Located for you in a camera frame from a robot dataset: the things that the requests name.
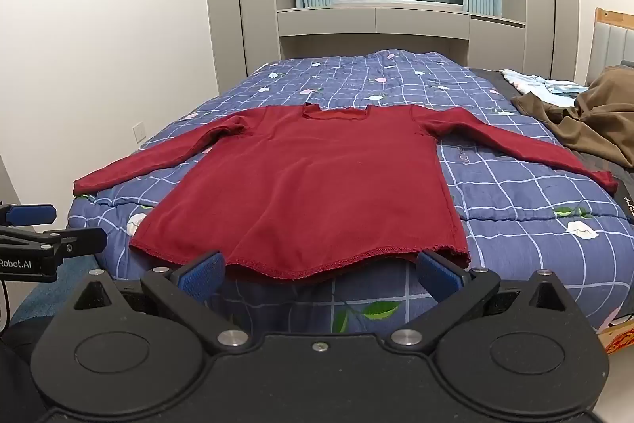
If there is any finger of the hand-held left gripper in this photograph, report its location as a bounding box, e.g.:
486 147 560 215
0 227 109 259
0 203 57 228

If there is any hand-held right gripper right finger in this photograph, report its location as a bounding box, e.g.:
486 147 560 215
385 249 578 355

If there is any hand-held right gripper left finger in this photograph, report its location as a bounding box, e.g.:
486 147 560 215
73 251 249 357

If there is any red long-sleeve sweater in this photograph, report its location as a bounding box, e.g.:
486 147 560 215
73 104 619 282

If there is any blue plaid floral quilt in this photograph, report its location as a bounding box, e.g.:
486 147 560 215
67 50 634 341

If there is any orange cardboard box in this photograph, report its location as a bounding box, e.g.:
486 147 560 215
597 316 634 355

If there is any light blue patterned cloth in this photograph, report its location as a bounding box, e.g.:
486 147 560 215
500 68 591 96

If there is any brown cloth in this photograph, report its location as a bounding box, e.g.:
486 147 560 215
511 65 634 169

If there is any grey padded headboard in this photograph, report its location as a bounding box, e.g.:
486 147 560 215
584 7 634 88

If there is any black cable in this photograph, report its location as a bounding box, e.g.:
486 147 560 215
0 279 11 335

